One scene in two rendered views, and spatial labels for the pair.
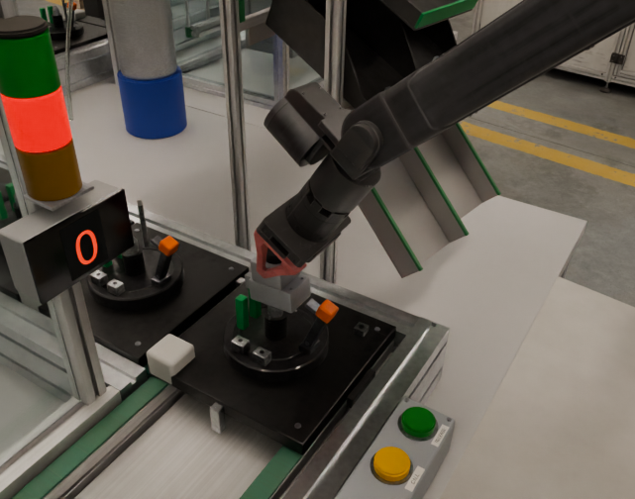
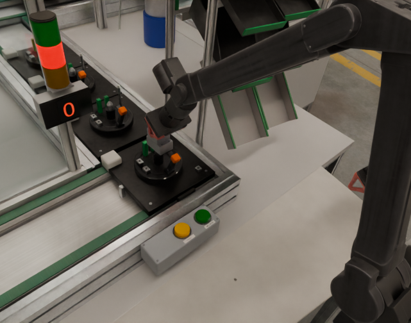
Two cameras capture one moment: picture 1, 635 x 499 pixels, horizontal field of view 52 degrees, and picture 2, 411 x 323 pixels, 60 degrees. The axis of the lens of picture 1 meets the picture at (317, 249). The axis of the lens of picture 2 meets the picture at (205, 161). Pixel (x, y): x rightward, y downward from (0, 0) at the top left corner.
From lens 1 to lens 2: 0.29 m
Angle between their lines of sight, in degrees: 13
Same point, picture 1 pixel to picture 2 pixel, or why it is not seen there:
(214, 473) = (114, 213)
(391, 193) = (235, 107)
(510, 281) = (295, 163)
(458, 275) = (270, 153)
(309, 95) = (170, 63)
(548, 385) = (285, 216)
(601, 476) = (286, 263)
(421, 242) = (244, 134)
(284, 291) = (158, 145)
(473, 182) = (286, 109)
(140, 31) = not seen: outside the picture
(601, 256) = not seen: hidden behind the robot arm
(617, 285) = not seen: hidden behind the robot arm
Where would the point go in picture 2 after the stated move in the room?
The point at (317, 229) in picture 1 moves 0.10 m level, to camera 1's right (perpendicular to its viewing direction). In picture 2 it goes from (168, 122) to (208, 133)
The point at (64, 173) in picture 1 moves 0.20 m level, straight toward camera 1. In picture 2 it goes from (59, 79) to (41, 140)
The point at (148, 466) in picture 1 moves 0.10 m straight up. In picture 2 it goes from (89, 203) to (83, 179)
